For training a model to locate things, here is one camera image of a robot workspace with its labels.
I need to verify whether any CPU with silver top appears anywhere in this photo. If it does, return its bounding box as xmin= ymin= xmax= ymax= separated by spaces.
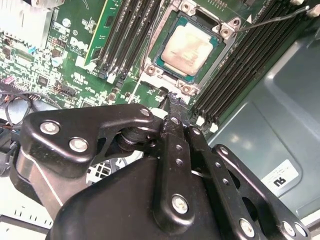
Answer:
xmin=153 ymin=11 xmax=224 ymax=84

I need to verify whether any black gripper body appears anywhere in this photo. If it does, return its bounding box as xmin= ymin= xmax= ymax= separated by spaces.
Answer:
xmin=9 ymin=146 xmax=227 ymax=240

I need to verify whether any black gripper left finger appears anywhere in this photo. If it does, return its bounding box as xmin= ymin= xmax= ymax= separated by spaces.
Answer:
xmin=19 ymin=96 xmax=197 ymax=227

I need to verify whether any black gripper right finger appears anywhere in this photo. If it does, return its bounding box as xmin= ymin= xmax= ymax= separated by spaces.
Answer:
xmin=171 ymin=98 xmax=313 ymax=240

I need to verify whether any metal socket cover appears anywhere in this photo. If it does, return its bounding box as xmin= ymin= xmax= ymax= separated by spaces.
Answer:
xmin=138 ymin=72 xmax=201 ymax=106

